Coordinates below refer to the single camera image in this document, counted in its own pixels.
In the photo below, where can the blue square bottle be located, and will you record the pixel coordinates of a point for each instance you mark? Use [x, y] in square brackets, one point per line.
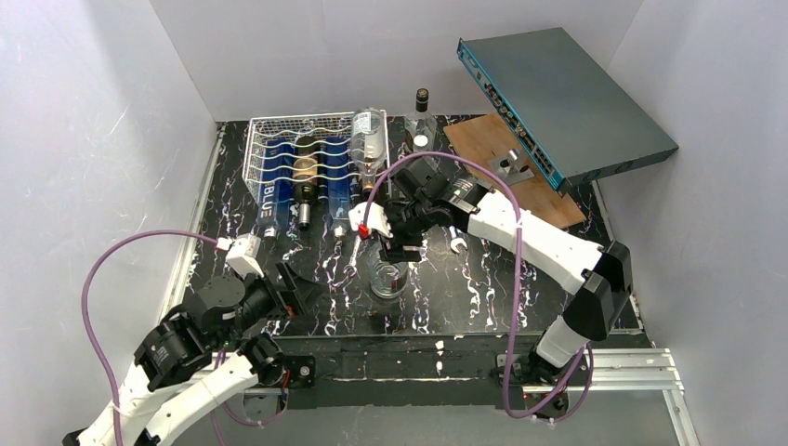
[275, 188]

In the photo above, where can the metal bracket on board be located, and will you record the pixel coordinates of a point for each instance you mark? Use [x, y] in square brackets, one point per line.
[512, 168]

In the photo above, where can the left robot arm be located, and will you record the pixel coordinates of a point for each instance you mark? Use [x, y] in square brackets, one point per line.
[202, 353]

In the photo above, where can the square bottle dark label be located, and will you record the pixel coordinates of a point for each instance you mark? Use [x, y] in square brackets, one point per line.
[420, 120]

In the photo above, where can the silver wrench right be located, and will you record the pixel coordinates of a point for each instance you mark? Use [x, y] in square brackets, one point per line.
[457, 243]

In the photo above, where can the clear bottle copper neck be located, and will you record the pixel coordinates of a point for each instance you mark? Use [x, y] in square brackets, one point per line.
[368, 144]

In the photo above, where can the silver wrench left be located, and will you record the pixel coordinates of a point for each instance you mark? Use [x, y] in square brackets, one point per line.
[351, 268]

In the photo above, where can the silver wrench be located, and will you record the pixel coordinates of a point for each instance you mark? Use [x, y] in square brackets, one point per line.
[457, 243]
[351, 268]

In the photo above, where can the dark wine bottle silver cap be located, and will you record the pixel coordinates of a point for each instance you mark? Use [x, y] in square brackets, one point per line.
[305, 187]

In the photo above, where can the clear bottle white cap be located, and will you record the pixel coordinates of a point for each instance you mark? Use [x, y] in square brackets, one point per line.
[423, 143]

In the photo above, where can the teal network switch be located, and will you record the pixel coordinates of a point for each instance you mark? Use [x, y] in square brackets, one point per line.
[568, 115]

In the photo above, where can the clear blue-tinted bottle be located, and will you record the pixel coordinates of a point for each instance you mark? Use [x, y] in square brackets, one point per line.
[338, 185]

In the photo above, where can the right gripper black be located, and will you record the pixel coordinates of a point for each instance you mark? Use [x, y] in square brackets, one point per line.
[405, 230]

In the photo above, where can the large clear round bottle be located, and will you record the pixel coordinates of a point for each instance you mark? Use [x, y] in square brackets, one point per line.
[387, 280]

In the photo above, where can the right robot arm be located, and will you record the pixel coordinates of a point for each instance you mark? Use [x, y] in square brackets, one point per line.
[598, 278]

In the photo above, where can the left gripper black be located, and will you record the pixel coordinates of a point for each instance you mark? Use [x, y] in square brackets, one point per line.
[288, 293]

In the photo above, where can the wooden board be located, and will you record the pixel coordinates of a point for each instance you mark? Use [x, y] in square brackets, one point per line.
[487, 140]

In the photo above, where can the white wire wine rack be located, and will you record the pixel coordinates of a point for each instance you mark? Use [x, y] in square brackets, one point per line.
[292, 127]

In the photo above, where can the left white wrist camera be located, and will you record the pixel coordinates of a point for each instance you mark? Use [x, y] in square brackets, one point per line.
[241, 254]

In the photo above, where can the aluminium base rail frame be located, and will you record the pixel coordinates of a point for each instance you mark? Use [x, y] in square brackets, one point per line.
[455, 379]

